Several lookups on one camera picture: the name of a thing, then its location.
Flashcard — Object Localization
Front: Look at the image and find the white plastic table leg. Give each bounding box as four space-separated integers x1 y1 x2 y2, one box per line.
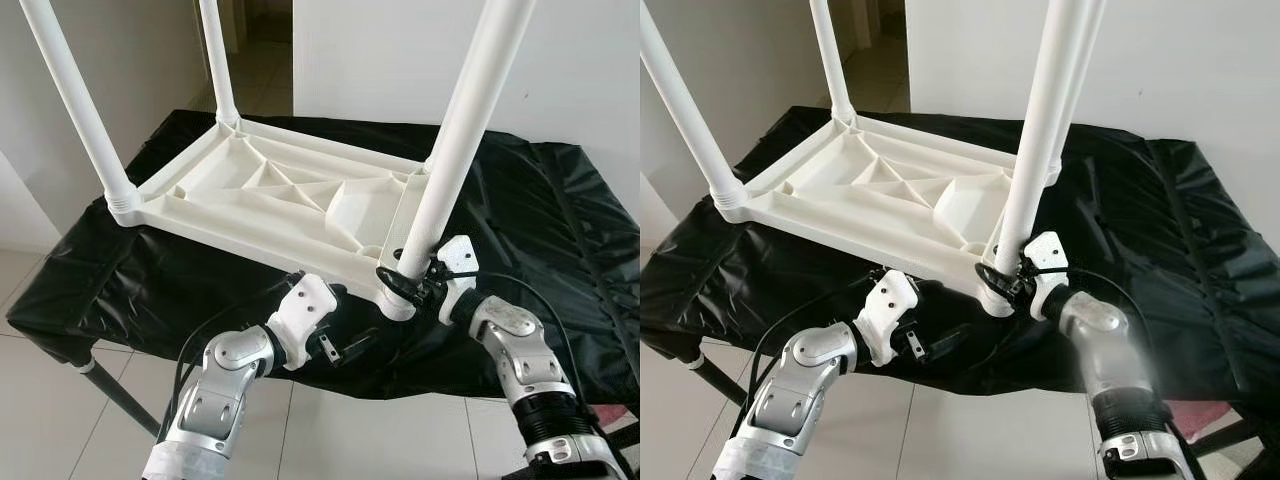
1043 0 1108 188
198 0 243 129
393 0 538 288
20 0 148 228
640 0 748 211
808 0 858 126
993 0 1093 283

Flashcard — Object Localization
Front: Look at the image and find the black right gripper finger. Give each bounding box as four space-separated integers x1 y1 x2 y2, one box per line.
974 261 1018 303
375 264 423 306

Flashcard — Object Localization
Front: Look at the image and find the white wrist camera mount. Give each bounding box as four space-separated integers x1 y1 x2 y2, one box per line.
1025 232 1071 319
265 273 338 371
437 235 483 323
858 270 921 366

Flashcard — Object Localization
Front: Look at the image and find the pink plastic object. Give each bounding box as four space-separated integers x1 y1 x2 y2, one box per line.
1168 398 1243 428

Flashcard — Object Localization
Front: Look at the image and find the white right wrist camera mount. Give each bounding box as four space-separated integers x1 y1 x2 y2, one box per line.
1025 232 1071 319
437 235 483 323

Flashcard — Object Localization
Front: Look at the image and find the white plastic children table top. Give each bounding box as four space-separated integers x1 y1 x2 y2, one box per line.
108 115 448 323
713 112 1063 318

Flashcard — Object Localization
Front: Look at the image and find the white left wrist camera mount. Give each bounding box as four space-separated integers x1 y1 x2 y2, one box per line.
858 270 921 366
265 273 338 371

